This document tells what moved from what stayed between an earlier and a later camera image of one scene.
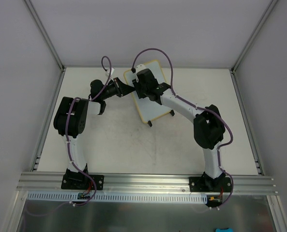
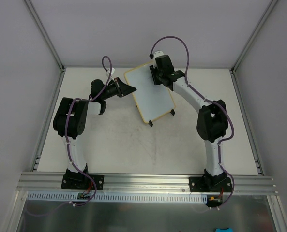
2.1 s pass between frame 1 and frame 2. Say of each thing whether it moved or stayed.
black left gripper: stayed
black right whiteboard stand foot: stayed
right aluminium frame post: stayed
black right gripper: moved
